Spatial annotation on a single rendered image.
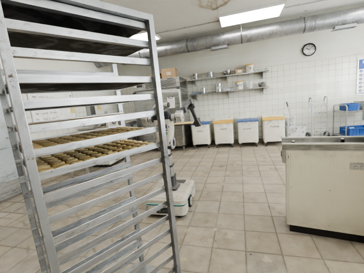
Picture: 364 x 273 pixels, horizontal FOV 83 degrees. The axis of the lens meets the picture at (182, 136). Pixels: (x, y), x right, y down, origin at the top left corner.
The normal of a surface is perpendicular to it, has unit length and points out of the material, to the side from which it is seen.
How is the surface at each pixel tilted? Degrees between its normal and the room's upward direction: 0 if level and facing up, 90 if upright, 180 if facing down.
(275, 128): 91
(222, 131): 91
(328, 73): 90
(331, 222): 90
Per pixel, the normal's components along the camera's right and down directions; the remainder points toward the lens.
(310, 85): -0.26, 0.18
